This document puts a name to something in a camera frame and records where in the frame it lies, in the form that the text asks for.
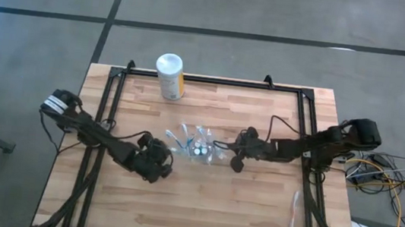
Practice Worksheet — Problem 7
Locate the white yellow wipes canister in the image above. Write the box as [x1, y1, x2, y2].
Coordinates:
[151, 51, 189, 103]

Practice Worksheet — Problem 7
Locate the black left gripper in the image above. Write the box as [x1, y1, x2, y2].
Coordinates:
[129, 131, 178, 186]

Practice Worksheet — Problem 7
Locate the orange white toothbrush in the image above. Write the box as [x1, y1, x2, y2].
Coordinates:
[287, 189, 302, 227]

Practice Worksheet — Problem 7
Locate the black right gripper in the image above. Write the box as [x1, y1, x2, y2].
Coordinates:
[210, 122, 280, 178]

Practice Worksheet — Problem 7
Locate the clear acrylic organizer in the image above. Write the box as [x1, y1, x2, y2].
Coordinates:
[161, 119, 231, 169]

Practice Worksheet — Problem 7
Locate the black aluminium table frame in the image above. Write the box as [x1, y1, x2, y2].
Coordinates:
[59, 53, 348, 227]

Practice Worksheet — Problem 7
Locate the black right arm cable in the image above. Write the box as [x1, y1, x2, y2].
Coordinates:
[266, 114, 304, 147]

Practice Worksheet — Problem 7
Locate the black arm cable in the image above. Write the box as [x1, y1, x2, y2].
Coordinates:
[266, 114, 304, 147]
[34, 108, 155, 164]

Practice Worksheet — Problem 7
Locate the black power adapter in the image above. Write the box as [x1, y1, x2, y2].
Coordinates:
[347, 166, 377, 187]

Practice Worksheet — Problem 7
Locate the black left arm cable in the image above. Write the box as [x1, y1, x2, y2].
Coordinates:
[34, 108, 155, 164]

